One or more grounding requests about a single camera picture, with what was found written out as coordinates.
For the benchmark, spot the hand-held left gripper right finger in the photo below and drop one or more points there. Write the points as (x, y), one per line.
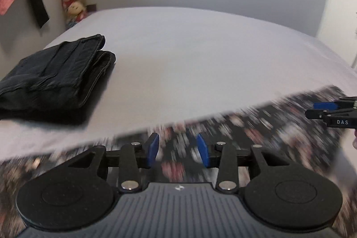
(203, 150)

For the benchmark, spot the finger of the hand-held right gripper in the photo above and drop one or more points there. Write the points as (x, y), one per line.
(318, 114)
(326, 106)

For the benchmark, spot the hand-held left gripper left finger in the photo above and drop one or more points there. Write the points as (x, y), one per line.
(153, 150)

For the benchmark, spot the grey floral pants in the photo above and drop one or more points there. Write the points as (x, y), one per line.
(279, 129)

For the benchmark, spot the bed with white sheet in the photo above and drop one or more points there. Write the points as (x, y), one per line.
(195, 59)

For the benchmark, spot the folded black pants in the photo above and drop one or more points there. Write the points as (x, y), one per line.
(50, 79)

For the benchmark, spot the small black wall plate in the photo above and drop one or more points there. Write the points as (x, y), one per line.
(91, 7)

